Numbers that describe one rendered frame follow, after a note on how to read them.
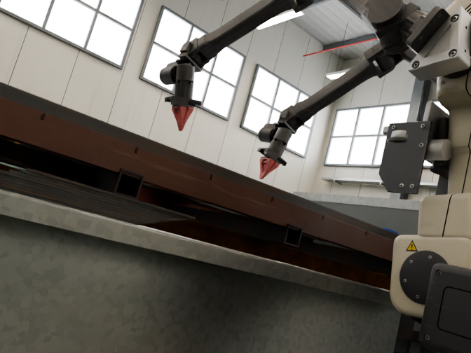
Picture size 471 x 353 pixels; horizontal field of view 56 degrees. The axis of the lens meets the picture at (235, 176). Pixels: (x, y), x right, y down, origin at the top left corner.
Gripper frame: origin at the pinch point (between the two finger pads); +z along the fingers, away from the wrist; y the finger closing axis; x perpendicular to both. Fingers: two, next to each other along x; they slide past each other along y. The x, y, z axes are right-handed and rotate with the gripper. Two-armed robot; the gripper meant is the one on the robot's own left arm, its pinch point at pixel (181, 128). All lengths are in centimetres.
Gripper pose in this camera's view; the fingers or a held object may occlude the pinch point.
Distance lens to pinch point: 142.1
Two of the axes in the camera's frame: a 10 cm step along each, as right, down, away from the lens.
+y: -8.4, -0.7, -5.4
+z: -0.9, 10.0, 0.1
